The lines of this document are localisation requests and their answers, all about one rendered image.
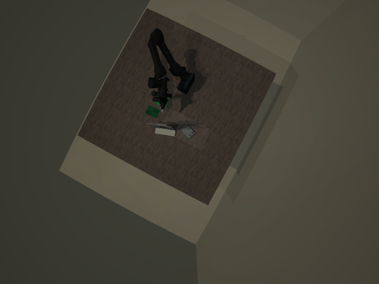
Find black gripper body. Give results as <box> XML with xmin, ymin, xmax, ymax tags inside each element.
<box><xmin>153</xmin><ymin>88</ymin><xmax>172</xmax><ymax>103</ymax></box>

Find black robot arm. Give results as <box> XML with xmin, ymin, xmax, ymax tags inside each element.
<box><xmin>147</xmin><ymin>28</ymin><xmax>191</xmax><ymax>88</ymax></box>

